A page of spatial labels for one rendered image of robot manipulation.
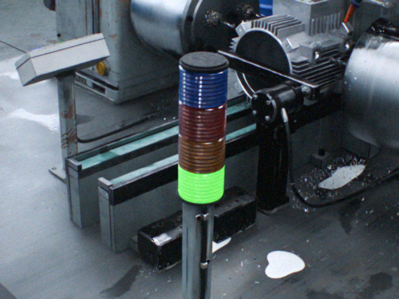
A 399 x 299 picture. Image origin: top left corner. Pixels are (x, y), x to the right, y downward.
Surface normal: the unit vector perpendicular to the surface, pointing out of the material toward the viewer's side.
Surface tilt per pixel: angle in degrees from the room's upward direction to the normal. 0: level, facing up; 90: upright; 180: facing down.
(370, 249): 0
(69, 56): 57
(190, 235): 90
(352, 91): 85
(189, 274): 90
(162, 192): 90
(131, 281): 0
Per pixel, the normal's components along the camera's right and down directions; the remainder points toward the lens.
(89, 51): 0.58, -0.19
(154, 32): -0.73, 0.43
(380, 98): -0.73, 0.21
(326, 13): 0.68, 0.35
